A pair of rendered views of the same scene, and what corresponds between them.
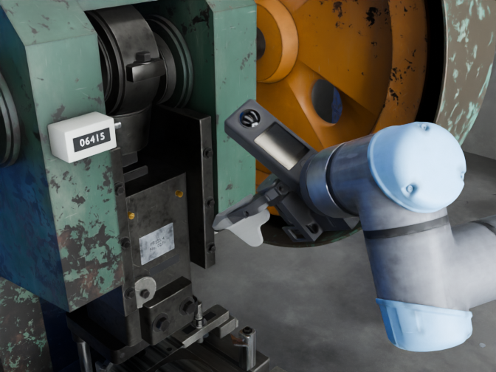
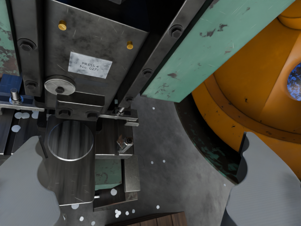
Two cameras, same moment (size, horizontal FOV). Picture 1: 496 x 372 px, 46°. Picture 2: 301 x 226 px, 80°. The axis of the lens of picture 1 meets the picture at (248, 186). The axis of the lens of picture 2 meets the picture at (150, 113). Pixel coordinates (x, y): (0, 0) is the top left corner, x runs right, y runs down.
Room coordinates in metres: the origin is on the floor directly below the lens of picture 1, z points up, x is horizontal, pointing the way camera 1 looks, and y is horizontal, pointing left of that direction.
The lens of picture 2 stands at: (0.63, 0.00, 1.33)
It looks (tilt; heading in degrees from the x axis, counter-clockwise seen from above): 51 degrees down; 3
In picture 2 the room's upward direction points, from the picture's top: 44 degrees clockwise
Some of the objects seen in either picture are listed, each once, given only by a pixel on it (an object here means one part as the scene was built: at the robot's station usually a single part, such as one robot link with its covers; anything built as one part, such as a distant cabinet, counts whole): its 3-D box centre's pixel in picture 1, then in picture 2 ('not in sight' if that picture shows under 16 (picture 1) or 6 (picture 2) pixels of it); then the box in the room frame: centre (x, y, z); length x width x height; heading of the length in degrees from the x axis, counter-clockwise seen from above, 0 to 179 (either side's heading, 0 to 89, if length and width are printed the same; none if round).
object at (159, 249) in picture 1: (142, 247); (88, 58); (0.85, 0.18, 1.04); 0.17 x 0.15 x 0.30; 48
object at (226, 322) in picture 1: (201, 320); (122, 112); (1.01, 0.10, 0.76); 0.17 x 0.06 x 0.10; 138
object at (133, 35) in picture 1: (114, 113); not in sight; (0.88, 0.21, 1.27); 0.21 x 0.12 x 0.34; 48
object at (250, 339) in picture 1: (247, 347); (125, 144); (0.93, 0.00, 0.75); 0.03 x 0.03 x 0.10; 48
